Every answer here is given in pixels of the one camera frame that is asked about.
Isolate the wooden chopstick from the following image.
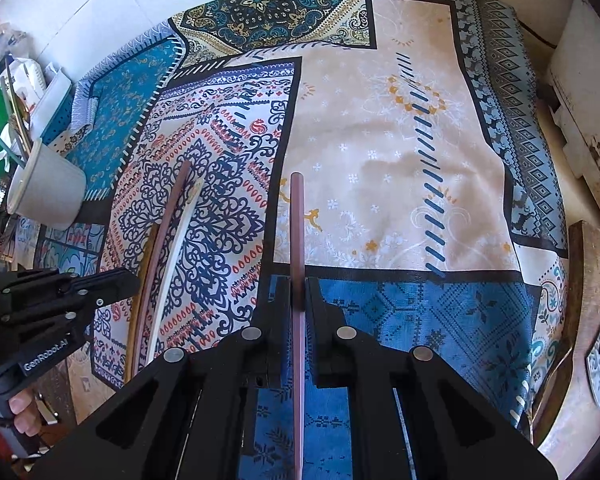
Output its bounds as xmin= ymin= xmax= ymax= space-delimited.
xmin=125 ymin=224 xmax=162 ymax=383

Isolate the green stick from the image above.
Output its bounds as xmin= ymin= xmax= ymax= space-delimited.
xmin=0 ymin=114 xmax=27 ymax=166

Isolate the person's left hand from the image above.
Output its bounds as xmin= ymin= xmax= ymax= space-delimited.
xmin=0 ymin=387 xmax=44 ymax=438

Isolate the wooden board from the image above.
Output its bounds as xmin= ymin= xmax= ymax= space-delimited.
xmin=529 ymin=220 xmax=600 ymax=458

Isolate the white and blue round tub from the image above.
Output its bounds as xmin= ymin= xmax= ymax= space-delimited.
xmin=29 ymin=66 xmax=77 ymax=147

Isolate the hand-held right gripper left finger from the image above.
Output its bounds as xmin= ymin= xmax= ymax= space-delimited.
xmin=30 ymin=275 xmax=294 ymax=480

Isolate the white chopstick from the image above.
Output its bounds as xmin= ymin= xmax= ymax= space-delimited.
xmin=147 ymin=177 xmax=207 ymax=363

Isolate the purple-brown chopstick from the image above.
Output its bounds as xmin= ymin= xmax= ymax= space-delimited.
xmin=137 ymin=159 xmax=193 ymax=368
xmin=289 ymin=172 xmax=308 ymax=480

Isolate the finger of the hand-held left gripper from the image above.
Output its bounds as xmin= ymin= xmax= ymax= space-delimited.
xmin=0 ymin=266 xmax=142 ymax=307
xmin=0 ymin=301 xmax=107 ymax=342

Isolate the white cup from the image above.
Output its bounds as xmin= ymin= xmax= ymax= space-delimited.
xmin=6 ymin=137 xmax=87 ymax=232

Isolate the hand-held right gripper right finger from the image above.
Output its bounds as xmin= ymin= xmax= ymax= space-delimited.
xmin=304 ymin=277 xmax=561 ymax=480

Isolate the patterned tablecloth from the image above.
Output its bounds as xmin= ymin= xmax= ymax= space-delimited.
xmin=30 ymin=0 xmax=571 ymax=480

